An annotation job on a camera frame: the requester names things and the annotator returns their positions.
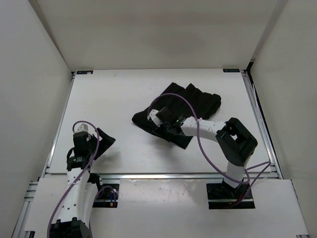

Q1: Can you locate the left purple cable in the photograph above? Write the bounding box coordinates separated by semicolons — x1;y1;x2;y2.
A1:
47;120;117;238

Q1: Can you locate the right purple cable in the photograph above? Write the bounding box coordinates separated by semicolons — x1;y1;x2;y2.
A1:
148;93;272;185

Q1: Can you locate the purple cable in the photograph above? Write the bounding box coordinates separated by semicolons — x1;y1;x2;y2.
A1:
148;93;272;185
47;120;117;238

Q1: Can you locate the front aluminium rail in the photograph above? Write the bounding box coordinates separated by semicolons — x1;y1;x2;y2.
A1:
100;173;223;180

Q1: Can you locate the blue corner label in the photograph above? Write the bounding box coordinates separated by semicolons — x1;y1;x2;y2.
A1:
76;70;94;75
223;68;240;73

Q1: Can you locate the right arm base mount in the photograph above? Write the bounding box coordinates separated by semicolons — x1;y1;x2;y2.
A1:
206;182;255;210

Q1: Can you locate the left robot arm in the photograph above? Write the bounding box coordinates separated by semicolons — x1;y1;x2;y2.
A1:
47;121;117;238

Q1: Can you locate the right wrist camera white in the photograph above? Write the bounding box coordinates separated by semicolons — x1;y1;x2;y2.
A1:
147;109;162;127

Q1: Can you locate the right blue corner label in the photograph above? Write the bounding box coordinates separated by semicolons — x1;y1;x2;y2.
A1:
223;68;240;73

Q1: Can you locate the black skirt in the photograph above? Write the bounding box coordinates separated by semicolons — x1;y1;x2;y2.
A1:
132;82;221;149

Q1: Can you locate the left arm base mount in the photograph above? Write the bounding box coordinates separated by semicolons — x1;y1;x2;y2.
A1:
88;173;120;208

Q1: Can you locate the left blue corner label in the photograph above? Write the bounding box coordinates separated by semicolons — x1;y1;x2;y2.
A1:
76;70;94;75

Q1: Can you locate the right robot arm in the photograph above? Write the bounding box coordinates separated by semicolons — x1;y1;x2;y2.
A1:
147;107;258;198

